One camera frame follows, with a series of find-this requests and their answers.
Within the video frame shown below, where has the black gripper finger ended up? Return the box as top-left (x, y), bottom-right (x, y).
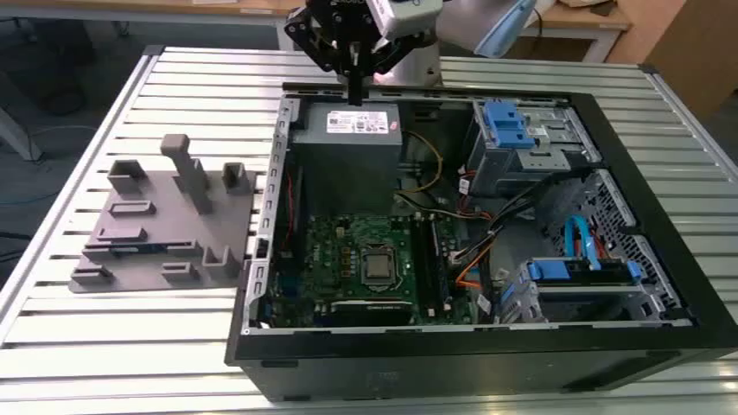
top-left (281, 7), bottom-right (359, 107)
top-left (356, 31), bottom-right (432, 107)

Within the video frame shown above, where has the dark RAM stick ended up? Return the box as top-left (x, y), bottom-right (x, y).
top-left (105, 243), bottom-right (173, 254)

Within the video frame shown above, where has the grey power supply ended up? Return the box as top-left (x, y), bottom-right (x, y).
top-left (286, 101), bottom-right (404, 217)

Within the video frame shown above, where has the blue drive latch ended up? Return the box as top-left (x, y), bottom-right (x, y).
top-left (483, 99), bottom-right (535, 150)

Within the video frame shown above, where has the metal optical drive cage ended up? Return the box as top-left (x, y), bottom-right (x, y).
top-left (465, 98), bottom-right (604, 200)

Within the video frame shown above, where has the green Dell motherboard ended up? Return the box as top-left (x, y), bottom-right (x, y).
top-left (269, 211), bottom-right (479, 328)

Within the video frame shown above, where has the silver CPU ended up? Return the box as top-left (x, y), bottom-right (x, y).
top-left (367, 253), bottom-right (400, 280)

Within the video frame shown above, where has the black office chair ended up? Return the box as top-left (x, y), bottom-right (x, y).
top-left (0, 19), bottom-right (98, 118)

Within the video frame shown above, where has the grey parts rack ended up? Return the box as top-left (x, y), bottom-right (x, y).
top-left (66, 133), bottom-right (258, 296)

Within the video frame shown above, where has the metal socket cover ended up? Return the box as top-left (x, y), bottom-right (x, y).
top-left (360, 244), bottom-right (404, 289)

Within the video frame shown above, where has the black graphics card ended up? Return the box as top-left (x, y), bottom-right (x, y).
top-left (329, 297), bottom-right (417, 328)

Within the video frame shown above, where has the white desk leg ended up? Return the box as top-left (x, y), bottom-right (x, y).
top-left (0, 103), bottom-right (46, 162)

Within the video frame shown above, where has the hard disk in blue carrier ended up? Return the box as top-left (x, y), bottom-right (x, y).
top-left (527, 257), bottom-right (644, 287)

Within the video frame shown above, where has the wooden cabinet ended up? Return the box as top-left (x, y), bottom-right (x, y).
top-left (604, 0), bottom-right (738, 118)

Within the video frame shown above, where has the metal disk bay cage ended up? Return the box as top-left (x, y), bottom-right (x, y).
top-left (495, 259), bottom-right (683, 326)

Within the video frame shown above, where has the black PC case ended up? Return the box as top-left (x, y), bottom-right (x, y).
top-left (222, 81), bottom-right (738, 403)

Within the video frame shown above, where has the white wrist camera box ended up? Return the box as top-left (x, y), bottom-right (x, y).
top-left (365, 0), bottom-right (445, 42)

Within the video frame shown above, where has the yellow wire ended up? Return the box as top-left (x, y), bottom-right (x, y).
top-left (400, 129), bottom-right (445, 194)

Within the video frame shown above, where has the wooden desk white frame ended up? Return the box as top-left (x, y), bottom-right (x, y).
top-left (0, 0), bottom-right (292, 29)
top-left (276, 0), bottom-right (632, 64)

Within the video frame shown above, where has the black cable bundle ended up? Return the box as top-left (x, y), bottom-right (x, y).
top-left (453, 170), bottom-right (595, 261)

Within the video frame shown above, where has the orange cable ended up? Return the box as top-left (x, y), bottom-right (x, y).
top-left (453, 254), bottom-right (496, 289)

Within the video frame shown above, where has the blue SATA cable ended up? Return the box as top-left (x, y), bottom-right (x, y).
top-left (564, 214), bottom-right (604, 271)

